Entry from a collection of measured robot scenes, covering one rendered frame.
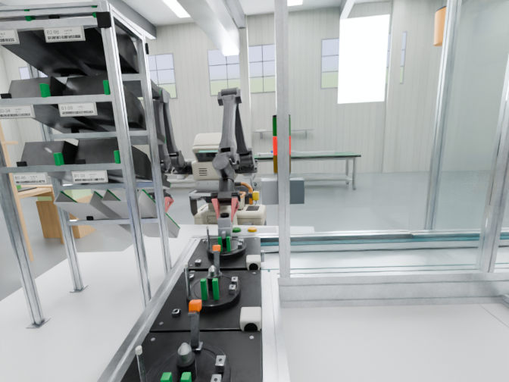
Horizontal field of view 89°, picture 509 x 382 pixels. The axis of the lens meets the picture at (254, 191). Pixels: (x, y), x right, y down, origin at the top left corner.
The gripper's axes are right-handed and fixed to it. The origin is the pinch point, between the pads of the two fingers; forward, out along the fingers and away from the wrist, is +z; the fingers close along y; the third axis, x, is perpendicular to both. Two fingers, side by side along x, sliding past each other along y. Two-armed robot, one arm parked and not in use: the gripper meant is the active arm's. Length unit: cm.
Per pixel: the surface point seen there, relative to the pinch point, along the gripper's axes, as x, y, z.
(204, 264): -0.4, -5.7, 15.3
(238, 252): 1.9, 4.6, 10.8
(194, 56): 483, -205, -759
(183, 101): 575, -256, -653
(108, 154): -28.4, -27.0, -8.2
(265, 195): -17.7, 14.0, -0.5
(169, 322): -20.4, -8.1, 31.2
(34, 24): -51, -36, -28
